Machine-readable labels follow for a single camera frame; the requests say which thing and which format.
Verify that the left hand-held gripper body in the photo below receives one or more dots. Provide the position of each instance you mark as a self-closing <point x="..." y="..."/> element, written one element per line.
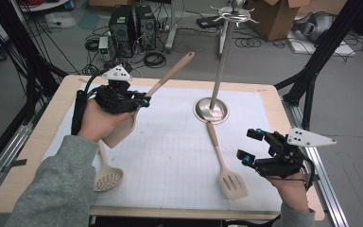
<point x="116" y="99"/>

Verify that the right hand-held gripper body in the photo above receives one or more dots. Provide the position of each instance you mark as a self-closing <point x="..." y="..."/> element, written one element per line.
<point x="285" y="162"/>

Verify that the beige slotted spatula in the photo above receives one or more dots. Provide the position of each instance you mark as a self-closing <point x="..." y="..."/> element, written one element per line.
<point x="233" y="186"/>

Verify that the solid beige spatula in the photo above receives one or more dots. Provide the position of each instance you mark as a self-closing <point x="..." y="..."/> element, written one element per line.
<point x="170" y="74"/>

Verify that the steel utensil stand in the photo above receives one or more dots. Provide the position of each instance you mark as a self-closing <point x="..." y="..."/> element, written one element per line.
<point x="222" y="63"/>

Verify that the beige perforated skimmer spoon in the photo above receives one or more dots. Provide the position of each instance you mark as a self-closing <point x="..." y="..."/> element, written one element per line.
<point x="108" y="180"/>

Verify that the person's left hand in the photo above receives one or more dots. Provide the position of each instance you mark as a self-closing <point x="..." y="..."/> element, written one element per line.
<point x="97" y="121"/>

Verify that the person's right hand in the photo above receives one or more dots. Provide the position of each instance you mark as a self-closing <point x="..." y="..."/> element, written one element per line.
<point x="291" y="192"/>

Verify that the small white device box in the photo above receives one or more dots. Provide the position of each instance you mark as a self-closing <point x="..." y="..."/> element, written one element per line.
<point x="103" y="44"/>

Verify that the black computer tower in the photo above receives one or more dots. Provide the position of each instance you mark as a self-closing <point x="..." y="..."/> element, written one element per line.
<point x="145" y="26"/>
<point x="122" y="30"/>

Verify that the grey stand leg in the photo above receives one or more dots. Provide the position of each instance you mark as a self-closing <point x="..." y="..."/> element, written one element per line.
<point x="171" y="34"/>

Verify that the white grid mat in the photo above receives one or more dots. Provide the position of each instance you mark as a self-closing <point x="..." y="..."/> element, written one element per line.
<point x="170" y="176"/>

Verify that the clear plastic bag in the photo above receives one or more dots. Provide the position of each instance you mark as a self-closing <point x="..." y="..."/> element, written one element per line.
<point x="60" y="20"/>

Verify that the flat black box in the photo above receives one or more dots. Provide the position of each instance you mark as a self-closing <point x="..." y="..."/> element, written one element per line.
<point x="205" y="22"/>

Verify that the white stand leg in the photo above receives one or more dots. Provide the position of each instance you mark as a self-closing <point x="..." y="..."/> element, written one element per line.
<point x="223" y="41"/>

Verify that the brown cardboard box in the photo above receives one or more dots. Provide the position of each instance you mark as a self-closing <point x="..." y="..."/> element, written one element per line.
<point x="272" y="20"/>

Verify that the white flat board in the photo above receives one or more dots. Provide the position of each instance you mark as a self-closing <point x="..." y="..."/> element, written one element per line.
<point x="337" y="50"/>

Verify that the white round table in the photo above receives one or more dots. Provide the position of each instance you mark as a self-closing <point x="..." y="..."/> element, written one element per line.
<point x="44" y="5"/>

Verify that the grey bag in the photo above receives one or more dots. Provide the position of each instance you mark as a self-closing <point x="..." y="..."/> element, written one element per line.
<point x="315" y="26"/>

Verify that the aluminium rail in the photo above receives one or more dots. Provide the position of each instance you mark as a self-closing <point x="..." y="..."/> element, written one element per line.
<point x="0" y="176"/>
<point x="324" y="195"/>

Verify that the black metal frame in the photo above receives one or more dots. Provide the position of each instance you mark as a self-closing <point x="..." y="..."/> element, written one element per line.
<point x="324" y="47"/>
<point x="28" y="56"/>

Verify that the grey metal bracket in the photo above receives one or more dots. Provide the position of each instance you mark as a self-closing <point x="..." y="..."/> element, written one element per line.
<point x="17" y="164"/>

